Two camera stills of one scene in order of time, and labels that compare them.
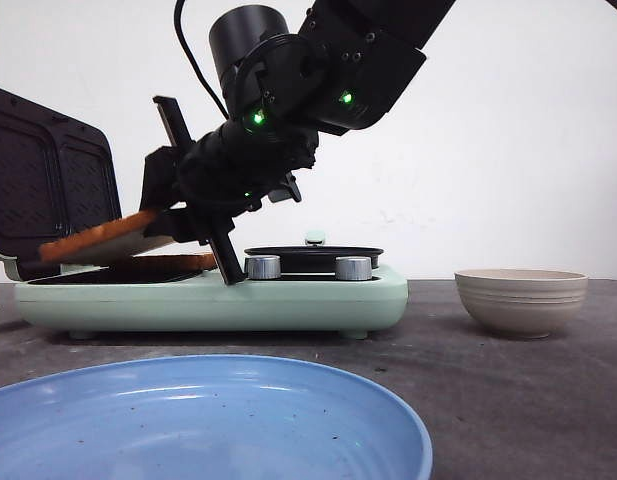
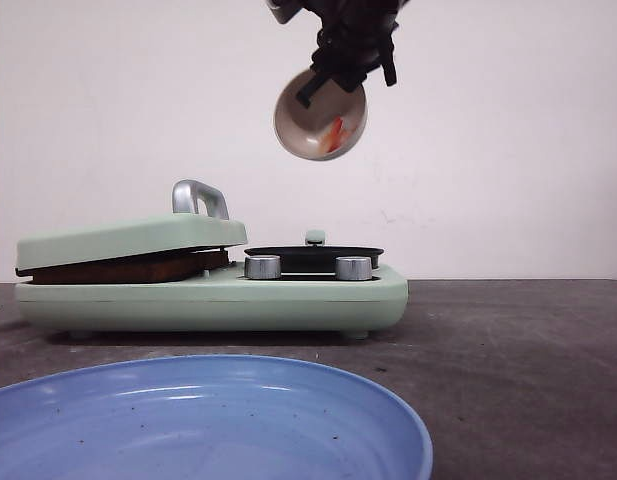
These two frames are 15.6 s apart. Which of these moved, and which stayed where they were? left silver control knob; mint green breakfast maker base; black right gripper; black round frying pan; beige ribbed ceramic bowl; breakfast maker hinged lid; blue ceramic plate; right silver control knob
Moved: black right gripper; breakfast maker hinged lid; beige ribbed ceramic bowl
Stayed: black round frying pan; left silver control knob; right silver control knob; blue ceramic plate; mint green breakfast maker base
